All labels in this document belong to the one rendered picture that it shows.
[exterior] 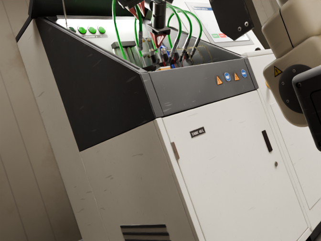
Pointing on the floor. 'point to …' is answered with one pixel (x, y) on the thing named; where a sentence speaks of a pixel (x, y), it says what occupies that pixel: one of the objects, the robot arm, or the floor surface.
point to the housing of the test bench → (60, 133)
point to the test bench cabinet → (149, 186)
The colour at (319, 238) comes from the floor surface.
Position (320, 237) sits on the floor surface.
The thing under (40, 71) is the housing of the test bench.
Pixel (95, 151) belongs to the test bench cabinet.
